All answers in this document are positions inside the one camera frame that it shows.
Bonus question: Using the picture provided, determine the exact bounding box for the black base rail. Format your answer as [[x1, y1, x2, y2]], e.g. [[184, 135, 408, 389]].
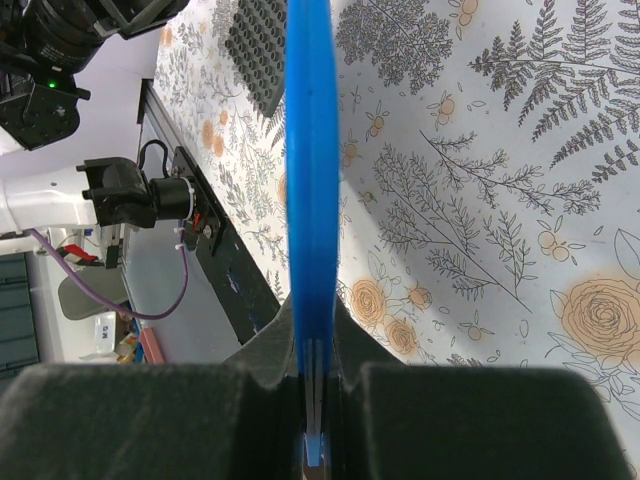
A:
[[173, 146, 280, 344]]

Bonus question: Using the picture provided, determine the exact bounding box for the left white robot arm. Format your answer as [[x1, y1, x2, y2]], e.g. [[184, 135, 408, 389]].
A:
[[1, 1, 187, 235]]

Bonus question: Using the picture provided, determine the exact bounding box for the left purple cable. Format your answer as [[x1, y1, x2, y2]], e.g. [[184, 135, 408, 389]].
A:
[[27, 227, 191, 321]]

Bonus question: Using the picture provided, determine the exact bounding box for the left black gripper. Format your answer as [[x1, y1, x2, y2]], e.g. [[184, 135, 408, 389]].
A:
[[1, 0, 189, 74]]

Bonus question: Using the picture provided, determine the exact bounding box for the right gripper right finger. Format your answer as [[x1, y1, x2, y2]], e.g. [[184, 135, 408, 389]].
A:
[[327, 304, 632, 479]]

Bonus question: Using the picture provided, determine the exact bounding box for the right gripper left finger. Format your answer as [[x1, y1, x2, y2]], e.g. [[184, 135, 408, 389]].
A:
[[1, 304, 300, 479]]

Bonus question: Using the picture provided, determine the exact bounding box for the floral tablecloth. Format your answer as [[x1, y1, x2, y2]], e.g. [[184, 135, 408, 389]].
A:
[[152, 0, 640, 436]]

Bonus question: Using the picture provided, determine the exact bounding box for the grey studded baseplate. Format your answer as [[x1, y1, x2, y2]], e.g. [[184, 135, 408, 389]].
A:
[[225, 0, 287, 118]]

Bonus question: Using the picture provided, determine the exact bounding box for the blue framed whiteboard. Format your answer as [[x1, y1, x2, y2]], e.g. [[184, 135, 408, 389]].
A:
[[285, 1, 340, 468]]

